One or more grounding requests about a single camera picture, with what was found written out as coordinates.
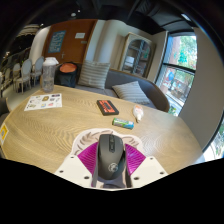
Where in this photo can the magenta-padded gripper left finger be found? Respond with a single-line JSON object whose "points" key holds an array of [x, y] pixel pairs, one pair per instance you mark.
{"points": [[71, 171]]}

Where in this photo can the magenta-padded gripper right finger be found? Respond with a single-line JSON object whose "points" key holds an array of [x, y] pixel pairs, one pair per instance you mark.
{"points": [[150, 170]]}

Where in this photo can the black computer mouse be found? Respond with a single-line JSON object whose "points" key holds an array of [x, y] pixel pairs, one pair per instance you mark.
{"points": [[111, 156]]}

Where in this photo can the cat-shaped mouse pad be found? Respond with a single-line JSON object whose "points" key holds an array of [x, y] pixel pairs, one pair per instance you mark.
{"points": [[86, 138]]}

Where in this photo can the small green pack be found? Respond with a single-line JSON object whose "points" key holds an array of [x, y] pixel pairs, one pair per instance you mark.
{"points": [[123, 123]]}

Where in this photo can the white tube with orange cap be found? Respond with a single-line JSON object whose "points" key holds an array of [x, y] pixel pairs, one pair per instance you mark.
{"points": [[138, 112]]}

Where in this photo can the black box with orange print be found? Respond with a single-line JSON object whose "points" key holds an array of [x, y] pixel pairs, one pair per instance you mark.
{"points": [[107, 107]]}

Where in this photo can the white sticker sheet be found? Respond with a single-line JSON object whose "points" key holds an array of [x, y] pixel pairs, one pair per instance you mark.
{"points": [[43, 102]]}

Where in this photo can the yellow table sticker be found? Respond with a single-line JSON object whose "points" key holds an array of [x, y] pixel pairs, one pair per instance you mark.
{"points": [[3, 133]]}

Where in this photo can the small striped grey cushion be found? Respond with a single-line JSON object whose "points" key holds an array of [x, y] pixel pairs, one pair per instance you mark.
{"points": [[131, 92]]}

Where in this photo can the black bag with orange top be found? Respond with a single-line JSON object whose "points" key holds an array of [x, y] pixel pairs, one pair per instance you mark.
{"points": [[66, 78]]}

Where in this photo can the dark grey tufted armchair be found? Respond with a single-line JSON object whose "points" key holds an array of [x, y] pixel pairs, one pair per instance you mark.
{"points": [[2, 106]]}

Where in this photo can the grey curved sofa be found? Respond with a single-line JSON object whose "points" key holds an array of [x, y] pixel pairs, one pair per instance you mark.
{"points": [[120, 78]]}

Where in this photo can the clear bottle with white lid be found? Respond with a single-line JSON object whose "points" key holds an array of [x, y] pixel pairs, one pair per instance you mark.
{"points": [[48, 76]]}

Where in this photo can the large striped grey cushion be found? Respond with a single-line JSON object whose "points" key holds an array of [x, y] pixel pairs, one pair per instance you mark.
{"points": [[94, 74]]}

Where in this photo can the large black-framed window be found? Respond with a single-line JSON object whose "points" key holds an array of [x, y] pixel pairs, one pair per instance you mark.
{"points": [[176, 73]]}

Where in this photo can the row of pale dining chairs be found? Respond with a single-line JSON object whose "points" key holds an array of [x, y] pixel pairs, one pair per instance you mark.
{"points": [[25, 73]]}

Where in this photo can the glass-door display cabinet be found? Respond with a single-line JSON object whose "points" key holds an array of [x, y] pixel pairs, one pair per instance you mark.
{"points": [[136, 55]]}

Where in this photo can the brown wooden door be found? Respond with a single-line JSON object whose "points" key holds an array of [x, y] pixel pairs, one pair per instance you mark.
{"points": [[75, 48]]}

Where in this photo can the small white door sign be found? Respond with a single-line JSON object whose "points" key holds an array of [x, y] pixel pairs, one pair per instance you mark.
{"points": [[80, 35]]}

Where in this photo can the blue wall poster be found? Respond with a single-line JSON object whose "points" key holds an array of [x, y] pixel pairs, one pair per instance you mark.
{"points": [[57, 41]]}

